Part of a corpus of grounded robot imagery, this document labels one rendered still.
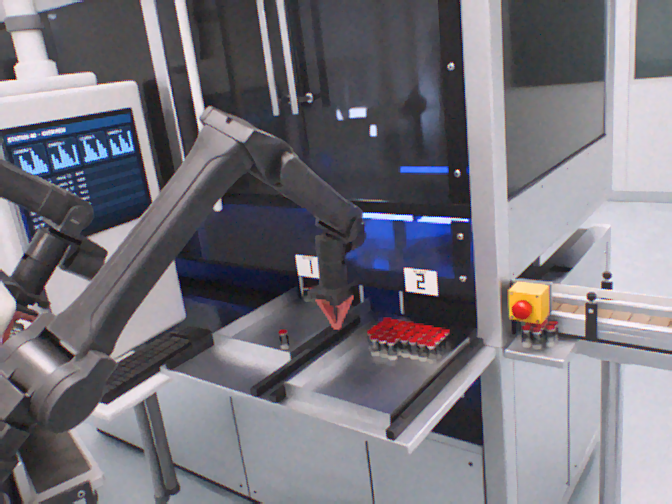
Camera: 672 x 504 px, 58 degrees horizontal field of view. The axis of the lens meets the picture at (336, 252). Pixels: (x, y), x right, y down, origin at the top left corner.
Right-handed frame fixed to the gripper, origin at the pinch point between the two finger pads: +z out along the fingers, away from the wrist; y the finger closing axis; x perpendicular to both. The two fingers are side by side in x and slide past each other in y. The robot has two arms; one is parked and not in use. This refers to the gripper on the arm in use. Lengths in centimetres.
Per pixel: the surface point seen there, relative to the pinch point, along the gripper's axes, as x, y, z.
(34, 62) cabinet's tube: 84, 3, -58
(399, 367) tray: -9.8, 9.1, 12.6
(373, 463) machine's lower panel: 9, 30, 57
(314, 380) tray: 5.9, -1.5, 13.5
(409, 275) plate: -5.9, 25.8, -2.7
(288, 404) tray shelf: 6.4, -11.3, 14.0
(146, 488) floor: 116, 35, 105
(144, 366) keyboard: 59, -1, 21
